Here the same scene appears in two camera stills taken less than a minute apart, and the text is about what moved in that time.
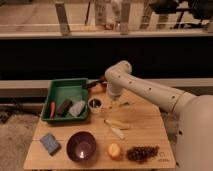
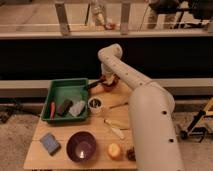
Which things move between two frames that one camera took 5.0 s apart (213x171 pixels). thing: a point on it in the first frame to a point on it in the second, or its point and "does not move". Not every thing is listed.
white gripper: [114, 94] to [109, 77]
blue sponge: [50, 143] does not move
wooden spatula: [119, 125] does not move
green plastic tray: [67, 99] does not move
